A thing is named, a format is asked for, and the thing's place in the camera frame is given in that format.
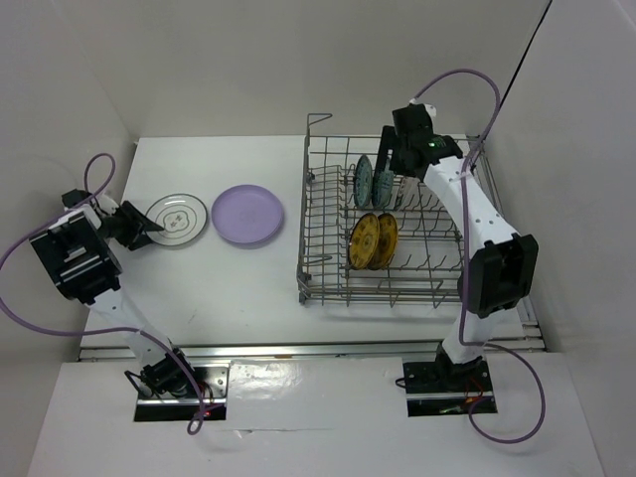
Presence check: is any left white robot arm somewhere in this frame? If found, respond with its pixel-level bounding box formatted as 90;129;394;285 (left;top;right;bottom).
29;189;196;398

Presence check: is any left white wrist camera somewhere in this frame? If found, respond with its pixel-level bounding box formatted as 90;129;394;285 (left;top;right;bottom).
95;194;119;216

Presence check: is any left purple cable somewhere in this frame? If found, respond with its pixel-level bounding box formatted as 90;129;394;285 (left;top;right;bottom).
0;152;225;435

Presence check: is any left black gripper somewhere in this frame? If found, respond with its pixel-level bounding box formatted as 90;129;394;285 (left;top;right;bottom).
97;201;163;252

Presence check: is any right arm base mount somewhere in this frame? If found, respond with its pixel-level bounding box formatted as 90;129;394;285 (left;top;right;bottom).
395;360;498;417

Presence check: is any left yellow patterned plate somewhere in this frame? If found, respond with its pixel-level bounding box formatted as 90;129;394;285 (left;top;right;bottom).
347;213;380;270

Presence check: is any right yellow patterned plate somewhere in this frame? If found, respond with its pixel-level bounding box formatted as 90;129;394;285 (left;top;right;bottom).
370;213;398;269

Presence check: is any yellow patterned plate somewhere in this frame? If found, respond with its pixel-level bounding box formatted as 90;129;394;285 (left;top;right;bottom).
347;213;380;270
370;213;398;269

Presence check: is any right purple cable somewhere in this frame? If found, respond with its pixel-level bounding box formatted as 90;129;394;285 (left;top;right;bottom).
410;68;548;444

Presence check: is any white plate floral rim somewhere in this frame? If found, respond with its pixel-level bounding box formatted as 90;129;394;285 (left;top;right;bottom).
394;176;419;211

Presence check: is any purple cable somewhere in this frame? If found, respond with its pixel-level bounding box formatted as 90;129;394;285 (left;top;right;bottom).
410;68;548;444
0;152;225;435

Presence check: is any blue patterned plate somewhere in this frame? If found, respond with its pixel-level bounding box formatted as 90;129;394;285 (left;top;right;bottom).
353;154;374;209
372;168;395;210

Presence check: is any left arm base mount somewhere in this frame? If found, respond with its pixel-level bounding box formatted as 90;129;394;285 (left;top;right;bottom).
133;364;230;422

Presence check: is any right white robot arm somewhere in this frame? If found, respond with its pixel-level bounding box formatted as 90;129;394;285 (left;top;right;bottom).
378;103;539;390

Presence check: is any silver aluminium rail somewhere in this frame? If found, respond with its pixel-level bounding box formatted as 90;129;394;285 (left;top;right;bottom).
79;339;448;363

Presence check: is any grey wire dish rack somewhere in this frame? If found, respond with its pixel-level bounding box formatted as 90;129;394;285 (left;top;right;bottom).
296;112;498;309

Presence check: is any white plate with rings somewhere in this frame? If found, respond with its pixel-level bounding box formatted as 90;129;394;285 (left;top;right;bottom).
146;194;209;247

